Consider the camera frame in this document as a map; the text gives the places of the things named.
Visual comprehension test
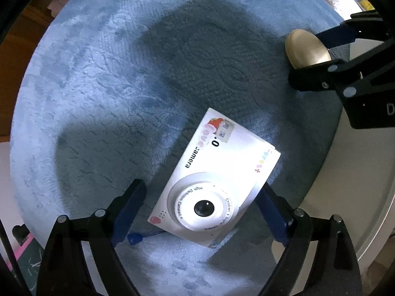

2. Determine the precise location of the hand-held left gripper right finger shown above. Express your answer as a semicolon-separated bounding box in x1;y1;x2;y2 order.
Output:
255;184;362;296

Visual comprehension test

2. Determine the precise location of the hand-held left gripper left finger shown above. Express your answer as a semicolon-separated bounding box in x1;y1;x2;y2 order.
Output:
36;179;147;296

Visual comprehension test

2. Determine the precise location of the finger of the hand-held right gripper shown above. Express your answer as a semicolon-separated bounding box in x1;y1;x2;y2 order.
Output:
315;11;389;50
288;40;395;98

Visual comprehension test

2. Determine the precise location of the gold oval compact case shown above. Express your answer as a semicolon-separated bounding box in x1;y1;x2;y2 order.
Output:
284;29;332;69

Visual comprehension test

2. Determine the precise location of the white toy camera box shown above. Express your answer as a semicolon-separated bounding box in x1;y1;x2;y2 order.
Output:
147;108;282;249

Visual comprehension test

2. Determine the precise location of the pink-edged dark board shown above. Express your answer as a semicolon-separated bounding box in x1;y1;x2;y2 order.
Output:
12;224;45;287

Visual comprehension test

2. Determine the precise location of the blue fluffy blanket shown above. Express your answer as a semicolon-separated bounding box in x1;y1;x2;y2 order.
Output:
9;0;352;296

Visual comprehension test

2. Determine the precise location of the blue wrist strap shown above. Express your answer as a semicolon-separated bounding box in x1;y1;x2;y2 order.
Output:
127;230;164;246

